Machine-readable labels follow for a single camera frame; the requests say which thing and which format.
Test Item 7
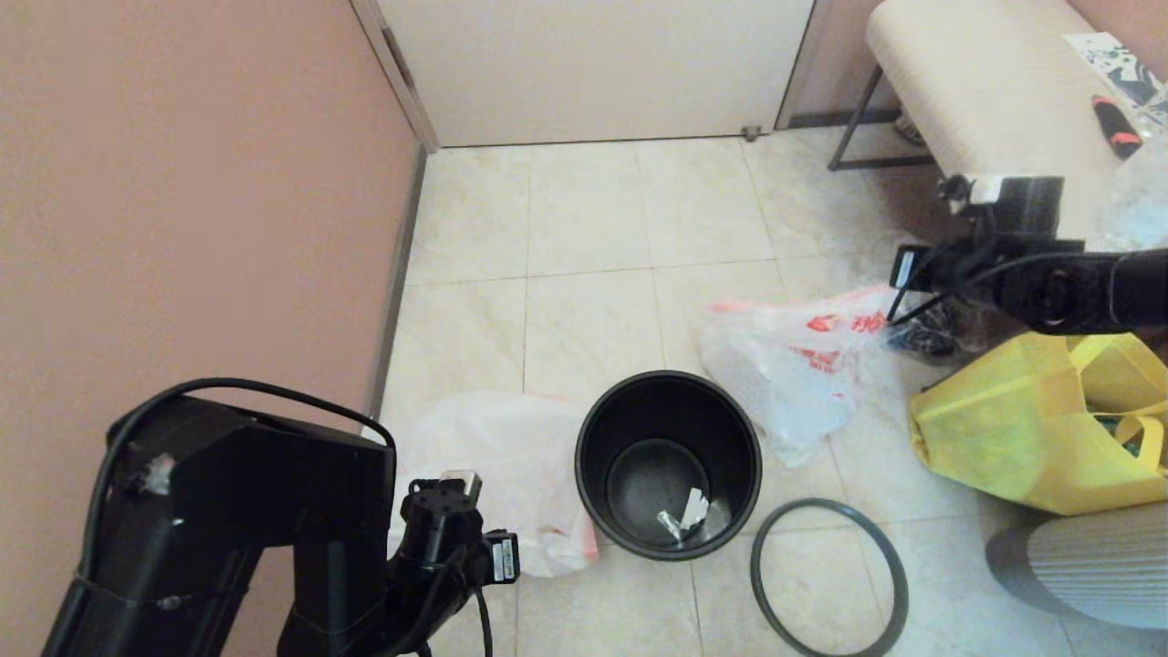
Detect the white plastic bag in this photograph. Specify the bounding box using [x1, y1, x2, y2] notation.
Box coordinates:
[383, 392, 599, 578]

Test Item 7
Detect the used trash bag red print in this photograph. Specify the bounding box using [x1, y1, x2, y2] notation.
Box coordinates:
[701, 285, 904, 468]

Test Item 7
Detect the grey bin ring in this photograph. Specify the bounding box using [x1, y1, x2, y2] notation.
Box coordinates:
[750, 499, 909, 657]

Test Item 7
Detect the grey ribbed robot base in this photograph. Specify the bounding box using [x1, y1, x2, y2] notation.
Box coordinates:
[984, 502, 1168, 632]

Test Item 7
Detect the clear bag with dark items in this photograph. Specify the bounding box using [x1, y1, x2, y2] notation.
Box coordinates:
[858, 233, 991, 366]

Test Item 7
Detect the yellow tote bag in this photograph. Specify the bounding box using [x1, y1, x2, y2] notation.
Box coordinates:
[909, 330, 1168, 517]

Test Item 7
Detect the black trash bin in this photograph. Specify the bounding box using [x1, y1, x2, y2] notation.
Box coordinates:
[575, 370, 763, 561]

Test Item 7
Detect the light wood-grain bench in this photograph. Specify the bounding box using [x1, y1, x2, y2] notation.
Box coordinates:
[865, 0, 1168, 252]

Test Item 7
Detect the clear plastic bottle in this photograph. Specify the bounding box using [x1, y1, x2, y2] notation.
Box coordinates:
[1100, 155, 1168, 252]

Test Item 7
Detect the black orange tool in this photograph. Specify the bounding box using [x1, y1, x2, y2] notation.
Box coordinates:
[1092, 94, 1142, 161]

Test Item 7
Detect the black white printed paper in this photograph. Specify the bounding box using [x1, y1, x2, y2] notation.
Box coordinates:
[1063, 32, 1168, 110]

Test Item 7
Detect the white door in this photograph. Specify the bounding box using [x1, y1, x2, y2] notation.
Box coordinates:
[377, 0, 816, 149]

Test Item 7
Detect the thin black left gripper cable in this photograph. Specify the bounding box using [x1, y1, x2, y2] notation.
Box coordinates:
[415, 566, 495, 657]

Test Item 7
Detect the left wrist camera unit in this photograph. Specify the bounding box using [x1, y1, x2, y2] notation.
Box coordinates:
[401, 469, 485, 567]

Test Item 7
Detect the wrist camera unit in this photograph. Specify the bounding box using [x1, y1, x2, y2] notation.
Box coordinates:
[401, 469, 485, 567]
[938, 175, 1065, 240]

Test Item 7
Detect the right wrist camera unit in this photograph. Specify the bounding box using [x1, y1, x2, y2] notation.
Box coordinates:
[938, 175, 1065, 240]

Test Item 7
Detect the black metal bench frame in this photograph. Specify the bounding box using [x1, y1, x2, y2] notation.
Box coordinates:
[828, 66, 936, 172]

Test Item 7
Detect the dark wall baseboard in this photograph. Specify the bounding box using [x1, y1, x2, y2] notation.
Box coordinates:
[787, 108, 900, 130]
[365, 146, 430, 421]

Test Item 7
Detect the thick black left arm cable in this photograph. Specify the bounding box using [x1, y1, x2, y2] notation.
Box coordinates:
[80, 378, 399, 585]

